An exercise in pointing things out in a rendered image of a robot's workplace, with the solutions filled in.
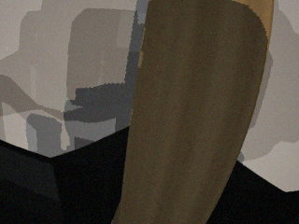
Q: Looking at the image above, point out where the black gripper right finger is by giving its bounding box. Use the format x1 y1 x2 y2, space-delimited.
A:
206 161 299 224

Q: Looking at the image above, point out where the wooden post with slot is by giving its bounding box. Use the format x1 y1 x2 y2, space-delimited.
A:
112 201 121 224

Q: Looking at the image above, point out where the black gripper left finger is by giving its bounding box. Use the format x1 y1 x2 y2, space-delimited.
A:
0 126 130 224

